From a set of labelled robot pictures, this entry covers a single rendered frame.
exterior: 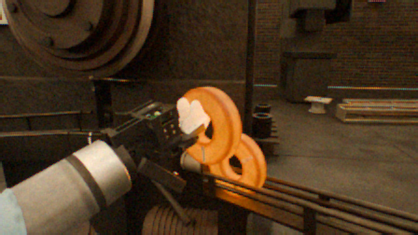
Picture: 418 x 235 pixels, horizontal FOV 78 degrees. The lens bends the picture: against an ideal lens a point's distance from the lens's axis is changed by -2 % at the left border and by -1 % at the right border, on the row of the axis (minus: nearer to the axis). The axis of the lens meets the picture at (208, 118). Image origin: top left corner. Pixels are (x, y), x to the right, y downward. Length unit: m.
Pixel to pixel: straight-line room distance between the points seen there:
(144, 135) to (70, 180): 0.12
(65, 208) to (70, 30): 0.53
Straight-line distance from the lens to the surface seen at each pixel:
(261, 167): 0.60
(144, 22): 0.78
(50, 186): 0.38
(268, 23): 6.85
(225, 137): 0.48
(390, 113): 4.16
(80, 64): 0.86
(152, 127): 0.41
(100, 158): 0.38
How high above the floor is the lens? 0.98
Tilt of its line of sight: 15 degrees down
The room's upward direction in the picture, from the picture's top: straight up
